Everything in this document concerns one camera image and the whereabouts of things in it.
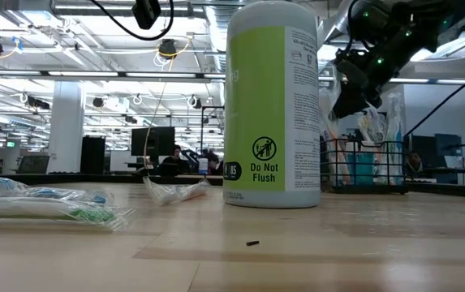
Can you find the blue panel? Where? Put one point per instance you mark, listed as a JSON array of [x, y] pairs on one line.
[[448, 148]]

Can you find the small black screw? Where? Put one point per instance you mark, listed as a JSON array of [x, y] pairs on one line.
[[252, 243]]

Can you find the silver ventilation duct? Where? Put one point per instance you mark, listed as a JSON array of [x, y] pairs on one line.
[[217, 57]]

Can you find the green white wipes canister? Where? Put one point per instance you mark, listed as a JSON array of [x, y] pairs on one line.
[[256, 121]]

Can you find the dark grey seat back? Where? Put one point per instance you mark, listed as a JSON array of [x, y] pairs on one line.
[[33, 164]]

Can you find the white bottle blue label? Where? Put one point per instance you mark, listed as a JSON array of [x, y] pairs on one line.
[[203, 166]]

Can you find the blue toothbrush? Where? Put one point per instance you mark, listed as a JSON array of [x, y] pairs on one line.
[[326, 105], [53, 192]]

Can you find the long ceiling light strip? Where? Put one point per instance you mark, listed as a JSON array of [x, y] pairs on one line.
[[459, 81], [82, 74]]

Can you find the green exit sign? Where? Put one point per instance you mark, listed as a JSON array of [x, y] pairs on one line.
[[11, 144]]

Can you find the person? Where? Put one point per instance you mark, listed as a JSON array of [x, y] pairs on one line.
[[175, 158], [414, 162]]

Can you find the black aluminium frame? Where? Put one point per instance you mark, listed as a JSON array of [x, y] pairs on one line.
[[451, 190]]

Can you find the white pillar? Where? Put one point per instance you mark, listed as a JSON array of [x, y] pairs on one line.
[[65, 130]]

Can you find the small white cap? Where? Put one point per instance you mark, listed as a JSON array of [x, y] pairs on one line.
[[366, 170]]

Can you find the green toothbrush in wrapper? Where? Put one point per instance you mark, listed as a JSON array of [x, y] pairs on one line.
[[45, 211]]

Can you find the black monitor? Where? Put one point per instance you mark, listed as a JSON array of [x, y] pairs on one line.
[[153, 142], [423, 152]]

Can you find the black cabinet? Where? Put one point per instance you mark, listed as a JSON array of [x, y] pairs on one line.
[[93, 156]]

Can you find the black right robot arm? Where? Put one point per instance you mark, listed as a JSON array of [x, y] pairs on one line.
[[418, 24]]

